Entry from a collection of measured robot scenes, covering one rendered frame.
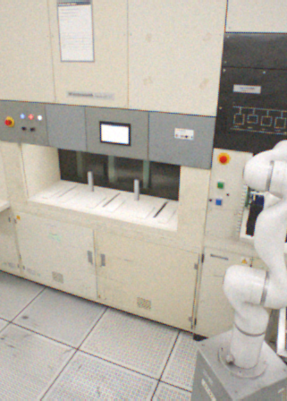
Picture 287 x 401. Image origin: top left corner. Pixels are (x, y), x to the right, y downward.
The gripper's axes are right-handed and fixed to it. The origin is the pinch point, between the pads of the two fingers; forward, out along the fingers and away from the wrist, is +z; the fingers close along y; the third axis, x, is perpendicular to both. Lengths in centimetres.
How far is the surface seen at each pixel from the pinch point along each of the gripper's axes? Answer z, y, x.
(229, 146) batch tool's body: 1.6, -25.8, 17.0
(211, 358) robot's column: -72, -13, -49
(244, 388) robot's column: -81, 2, -49
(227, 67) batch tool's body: 2, -31, 55
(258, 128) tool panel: 1.5, -12.7, 27.7
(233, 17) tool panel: 2, -30, 76
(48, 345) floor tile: -44, -124, -125
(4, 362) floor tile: -67, -143, -125
